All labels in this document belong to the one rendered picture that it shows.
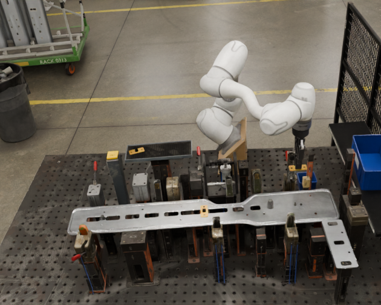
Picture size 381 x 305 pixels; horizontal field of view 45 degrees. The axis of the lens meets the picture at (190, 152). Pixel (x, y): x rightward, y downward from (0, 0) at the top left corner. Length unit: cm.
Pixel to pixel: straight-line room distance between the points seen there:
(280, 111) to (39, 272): 161
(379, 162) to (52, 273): 189
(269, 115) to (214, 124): 106
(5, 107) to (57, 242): 231
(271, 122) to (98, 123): 339
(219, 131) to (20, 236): 137
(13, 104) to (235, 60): 295
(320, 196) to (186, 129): 248
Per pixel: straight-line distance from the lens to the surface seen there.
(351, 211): 237
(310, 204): 246
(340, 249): 228
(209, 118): 292
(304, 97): 199
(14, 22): 648
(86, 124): 512
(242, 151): 295
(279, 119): 190
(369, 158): 274
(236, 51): 245
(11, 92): 483
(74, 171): 334
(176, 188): 246
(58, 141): 496
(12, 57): 635
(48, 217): 307
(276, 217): 238
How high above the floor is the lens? 271
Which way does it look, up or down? 38 degrees down
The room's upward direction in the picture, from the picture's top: 7 degrees counter-clockwise
